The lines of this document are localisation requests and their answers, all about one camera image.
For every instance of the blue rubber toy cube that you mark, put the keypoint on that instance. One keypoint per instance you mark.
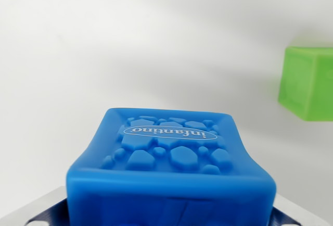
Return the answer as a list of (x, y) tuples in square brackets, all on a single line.
[(169, 184)]

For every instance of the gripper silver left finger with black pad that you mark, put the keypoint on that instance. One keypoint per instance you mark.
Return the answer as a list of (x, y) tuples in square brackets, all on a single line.
[(39, 210)]

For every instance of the green rubber toy cube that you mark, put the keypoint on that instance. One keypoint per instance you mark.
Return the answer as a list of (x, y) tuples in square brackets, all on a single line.
[(304, 80)]

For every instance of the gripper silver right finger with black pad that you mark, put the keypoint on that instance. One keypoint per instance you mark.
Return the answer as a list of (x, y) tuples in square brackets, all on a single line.
[(288, 213)]

